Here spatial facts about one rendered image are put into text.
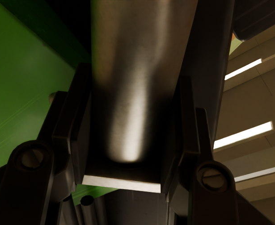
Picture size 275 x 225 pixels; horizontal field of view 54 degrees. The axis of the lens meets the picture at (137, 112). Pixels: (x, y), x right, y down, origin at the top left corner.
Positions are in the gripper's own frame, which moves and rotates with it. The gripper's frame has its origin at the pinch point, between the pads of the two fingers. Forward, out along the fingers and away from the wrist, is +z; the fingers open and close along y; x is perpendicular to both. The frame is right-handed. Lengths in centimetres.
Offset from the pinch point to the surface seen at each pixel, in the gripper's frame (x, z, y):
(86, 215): -11.1, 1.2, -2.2
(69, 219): -12.3, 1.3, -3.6
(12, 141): -5.6, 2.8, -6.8
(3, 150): -6.6, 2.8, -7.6
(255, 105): -396, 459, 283
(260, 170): -217, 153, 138
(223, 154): -433, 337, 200
